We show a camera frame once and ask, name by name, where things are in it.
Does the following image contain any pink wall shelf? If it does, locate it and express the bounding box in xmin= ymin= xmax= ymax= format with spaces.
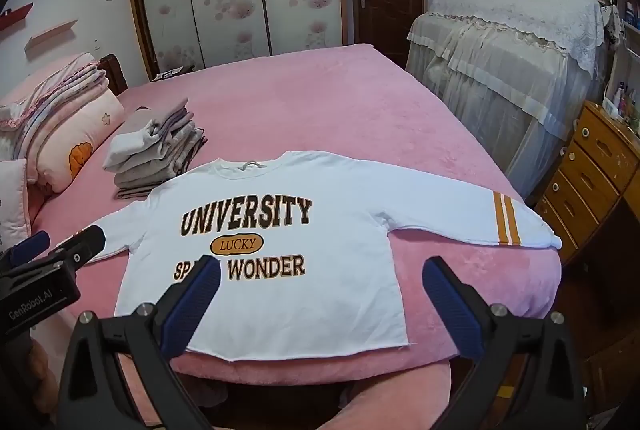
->
xmin=25 ymin=20 xmax=80 ymax=53

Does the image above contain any white printed sweatshirt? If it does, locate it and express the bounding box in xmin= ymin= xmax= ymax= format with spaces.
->
xmin=65 ymin=151 xmax=563 ymax=363

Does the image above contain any pink bed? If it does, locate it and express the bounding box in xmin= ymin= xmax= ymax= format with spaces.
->
xmin=30 ymin=42 xmax=566 ymax=386

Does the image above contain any row of cosmetic bottles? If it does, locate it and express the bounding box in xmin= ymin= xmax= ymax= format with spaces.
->
xmin=602 ymin=80 xmax=640 ymax=133

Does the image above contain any red wall shelf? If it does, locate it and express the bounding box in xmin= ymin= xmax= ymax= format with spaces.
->
xmin=0 ymin=2 xmax=33 ymax=30

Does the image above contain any white pink cushion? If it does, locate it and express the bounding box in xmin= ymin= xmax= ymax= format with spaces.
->
xmin=0 ymin=157 xmax=46 ymax=251

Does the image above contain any dark wooden headboard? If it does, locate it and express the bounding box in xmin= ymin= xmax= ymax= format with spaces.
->
xmin=97 ymin=54 xmax=130 ymax=96

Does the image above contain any stack of folded grey clothes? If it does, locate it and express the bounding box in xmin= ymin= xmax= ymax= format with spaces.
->
xmin=102 ymin=98 xmax=208 ymax=201

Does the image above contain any lace covered piano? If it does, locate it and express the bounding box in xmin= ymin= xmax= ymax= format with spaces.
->
xmin=406 ymin=0 xmax=613 ymax=201

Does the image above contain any wooden drawer cabinet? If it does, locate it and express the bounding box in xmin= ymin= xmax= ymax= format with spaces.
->
xmin=535 ymin=101 xmax=640 ymax=265

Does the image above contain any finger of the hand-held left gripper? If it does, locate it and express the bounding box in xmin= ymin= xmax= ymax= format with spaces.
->
xmin=0 ymin=231 xmax=52 ymax=268
xmin=47 ymin=225 xmax=107 ymax=278

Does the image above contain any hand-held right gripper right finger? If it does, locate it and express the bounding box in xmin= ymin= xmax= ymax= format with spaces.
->
xmin=422 ymin=256 xmax=586 ymax=430

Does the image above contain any nightstand with papers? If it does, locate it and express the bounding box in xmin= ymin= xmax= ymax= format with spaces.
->
xmin=152 ymin=64 xmax=196 ymax=83

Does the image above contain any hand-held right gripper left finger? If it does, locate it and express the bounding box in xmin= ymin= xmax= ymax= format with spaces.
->
xmin=57 ymin=254 xmax=222 ymax=430

